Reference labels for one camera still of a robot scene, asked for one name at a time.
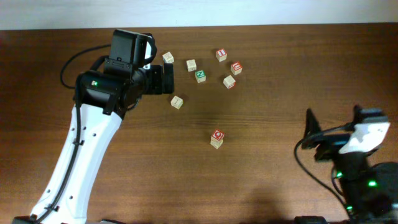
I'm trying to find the wooden block number four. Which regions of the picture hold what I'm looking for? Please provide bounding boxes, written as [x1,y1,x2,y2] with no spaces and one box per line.
[170,96,183,110]

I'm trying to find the wooden block blue D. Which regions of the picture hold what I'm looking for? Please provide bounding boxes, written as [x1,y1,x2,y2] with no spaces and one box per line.
[211,129,224,141]

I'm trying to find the wooden block pineapple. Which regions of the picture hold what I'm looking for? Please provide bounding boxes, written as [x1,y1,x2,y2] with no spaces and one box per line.
[210,140,223,149]

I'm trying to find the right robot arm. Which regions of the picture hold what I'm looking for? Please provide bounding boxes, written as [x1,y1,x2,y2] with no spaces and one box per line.
[294,105,397,223]

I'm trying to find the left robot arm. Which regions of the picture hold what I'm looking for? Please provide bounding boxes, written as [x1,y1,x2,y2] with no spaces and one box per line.
[12,29,174,223]

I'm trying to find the wooden block letter K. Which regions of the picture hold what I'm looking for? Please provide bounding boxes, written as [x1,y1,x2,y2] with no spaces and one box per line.
[162,52,174,63]

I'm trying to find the plain wooden block centre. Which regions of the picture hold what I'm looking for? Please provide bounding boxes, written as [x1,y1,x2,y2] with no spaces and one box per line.
[187,59,197,72]

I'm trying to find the wooden block green N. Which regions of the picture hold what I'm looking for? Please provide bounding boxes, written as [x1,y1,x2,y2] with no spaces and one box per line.
[195,70,206,83]

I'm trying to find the wooden block red edge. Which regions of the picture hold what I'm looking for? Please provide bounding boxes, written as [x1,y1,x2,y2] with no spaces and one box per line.
[223,75,236,89]

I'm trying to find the wooden block red I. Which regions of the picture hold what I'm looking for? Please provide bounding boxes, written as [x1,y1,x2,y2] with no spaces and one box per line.
[216,49,228,62]

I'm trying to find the wooden block red U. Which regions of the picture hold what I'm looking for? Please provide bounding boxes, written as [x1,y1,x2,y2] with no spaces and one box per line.
[231,62,243,75]

